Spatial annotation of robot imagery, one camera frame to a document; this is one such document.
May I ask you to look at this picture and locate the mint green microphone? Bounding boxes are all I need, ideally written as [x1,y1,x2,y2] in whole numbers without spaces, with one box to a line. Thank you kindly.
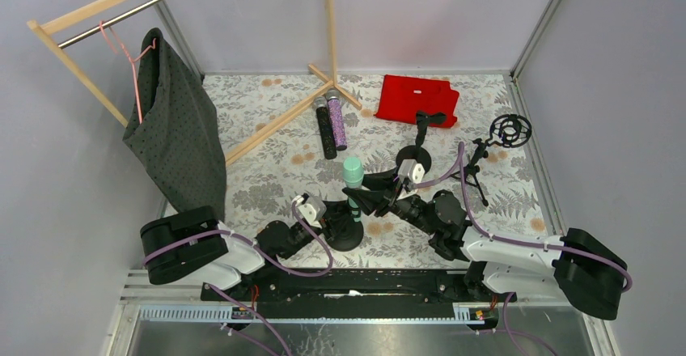
[342,157,364,222]

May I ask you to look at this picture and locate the red folded cloth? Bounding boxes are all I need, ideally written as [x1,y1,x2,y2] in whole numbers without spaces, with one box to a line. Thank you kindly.
[375,74,459,128]

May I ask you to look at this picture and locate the purple cable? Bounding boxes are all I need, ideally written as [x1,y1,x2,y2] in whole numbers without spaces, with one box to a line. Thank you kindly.
[142,199,336,356]
[415,142,633,356]

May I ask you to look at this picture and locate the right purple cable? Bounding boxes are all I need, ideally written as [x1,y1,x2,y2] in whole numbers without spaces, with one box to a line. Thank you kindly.
[415,142,633,356]

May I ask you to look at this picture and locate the purple glitter microphone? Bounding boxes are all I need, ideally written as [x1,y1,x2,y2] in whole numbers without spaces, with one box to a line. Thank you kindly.
[324,88,348,150]

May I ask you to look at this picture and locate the dark grey dotted garment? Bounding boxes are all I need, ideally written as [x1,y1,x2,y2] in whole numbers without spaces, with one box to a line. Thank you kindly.
[123,28,227,220]

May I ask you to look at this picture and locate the wooden clothes rack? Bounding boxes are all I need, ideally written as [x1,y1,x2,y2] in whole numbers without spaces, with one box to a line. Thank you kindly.
[27,0,362,166]

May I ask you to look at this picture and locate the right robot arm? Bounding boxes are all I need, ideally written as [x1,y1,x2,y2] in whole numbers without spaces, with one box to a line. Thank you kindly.
[343,188,632,320]

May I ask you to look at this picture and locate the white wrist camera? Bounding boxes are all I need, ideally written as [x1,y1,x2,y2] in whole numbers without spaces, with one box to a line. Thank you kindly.
[292,193,327,226]
[396,159,426,191]

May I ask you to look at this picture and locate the black tripod shock-mount stand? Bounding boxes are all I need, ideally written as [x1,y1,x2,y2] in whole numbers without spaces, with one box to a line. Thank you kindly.
[450,113,532,206]

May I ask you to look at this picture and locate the black round-base mic stand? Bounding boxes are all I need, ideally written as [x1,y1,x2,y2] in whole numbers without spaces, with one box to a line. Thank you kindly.
[320,200,364,252]

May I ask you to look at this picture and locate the pink wire hanger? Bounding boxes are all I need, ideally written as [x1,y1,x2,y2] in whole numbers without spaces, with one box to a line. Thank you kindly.
[98,19,158,125]

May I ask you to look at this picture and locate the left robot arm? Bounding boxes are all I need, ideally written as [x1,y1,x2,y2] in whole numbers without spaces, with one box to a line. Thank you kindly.
[140,196,364,290]

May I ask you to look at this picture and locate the black glitter microphone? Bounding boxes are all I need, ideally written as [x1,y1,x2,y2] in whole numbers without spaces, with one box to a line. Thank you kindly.
[314,96,337,159]

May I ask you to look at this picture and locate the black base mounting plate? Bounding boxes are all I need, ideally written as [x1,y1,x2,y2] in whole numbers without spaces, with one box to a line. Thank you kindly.
[224,266,506,320]

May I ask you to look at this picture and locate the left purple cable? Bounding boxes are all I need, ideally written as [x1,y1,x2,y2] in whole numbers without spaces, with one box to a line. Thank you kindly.
[142,199,336,356]

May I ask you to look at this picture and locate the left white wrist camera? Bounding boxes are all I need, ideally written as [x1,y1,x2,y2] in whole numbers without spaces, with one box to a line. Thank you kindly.
[292,193,327,226]

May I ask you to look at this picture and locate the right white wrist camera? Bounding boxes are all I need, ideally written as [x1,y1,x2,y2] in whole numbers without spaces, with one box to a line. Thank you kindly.
[396,159,426,191]

